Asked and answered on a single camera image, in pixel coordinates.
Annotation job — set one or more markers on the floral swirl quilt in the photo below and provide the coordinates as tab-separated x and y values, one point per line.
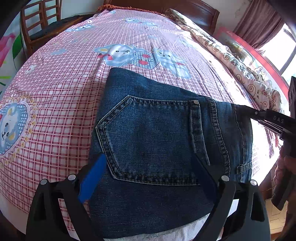
266	97

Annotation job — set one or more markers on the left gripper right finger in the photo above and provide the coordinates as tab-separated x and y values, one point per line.
239	211

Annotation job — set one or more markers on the dark wooden headboard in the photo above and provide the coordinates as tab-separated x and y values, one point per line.
199	12

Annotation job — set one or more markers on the floral wardrobe door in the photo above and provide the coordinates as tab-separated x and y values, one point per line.
12	53

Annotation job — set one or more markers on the pink plaid bed sheet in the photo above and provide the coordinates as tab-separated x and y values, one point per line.
48	112

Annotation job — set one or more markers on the window with grey frame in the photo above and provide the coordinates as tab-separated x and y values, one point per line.
280	52

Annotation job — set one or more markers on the maroon window curtain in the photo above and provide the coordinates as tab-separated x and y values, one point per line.
259	24

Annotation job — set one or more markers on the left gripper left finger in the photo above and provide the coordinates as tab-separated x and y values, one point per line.
45	220

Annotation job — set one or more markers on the blue denim pants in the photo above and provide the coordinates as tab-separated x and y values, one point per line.
149	131

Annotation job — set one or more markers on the red cartoon bed rail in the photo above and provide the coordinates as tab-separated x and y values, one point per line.
253	59

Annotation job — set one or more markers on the wooden slatted chair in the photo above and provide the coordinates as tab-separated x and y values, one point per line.
41	21

